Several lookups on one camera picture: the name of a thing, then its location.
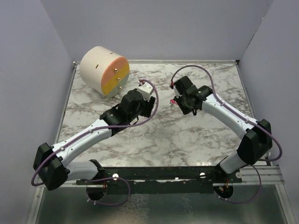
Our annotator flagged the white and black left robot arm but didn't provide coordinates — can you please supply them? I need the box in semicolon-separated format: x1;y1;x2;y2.
31;86;159;190

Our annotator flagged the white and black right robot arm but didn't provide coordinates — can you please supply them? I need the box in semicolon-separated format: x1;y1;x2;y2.
172;76;273;182

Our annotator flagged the cream cylinder with coloured face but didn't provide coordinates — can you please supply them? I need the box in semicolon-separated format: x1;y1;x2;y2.
79;46;130;98

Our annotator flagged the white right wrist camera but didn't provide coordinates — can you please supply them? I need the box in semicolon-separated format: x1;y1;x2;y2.
170;81;181;97

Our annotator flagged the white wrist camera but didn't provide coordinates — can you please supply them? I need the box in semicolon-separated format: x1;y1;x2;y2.
170;81;181;97
137;80;154;101

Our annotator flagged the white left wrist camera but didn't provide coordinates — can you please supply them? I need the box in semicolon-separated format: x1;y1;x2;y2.
137;80;154;101

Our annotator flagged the aluminium table frame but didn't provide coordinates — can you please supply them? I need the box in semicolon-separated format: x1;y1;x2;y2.
25;59;296;224

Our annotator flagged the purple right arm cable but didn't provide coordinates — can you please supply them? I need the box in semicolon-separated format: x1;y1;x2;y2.
170;64;283;203

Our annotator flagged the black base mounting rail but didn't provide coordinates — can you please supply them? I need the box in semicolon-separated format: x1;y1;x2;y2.
76;166;242;195

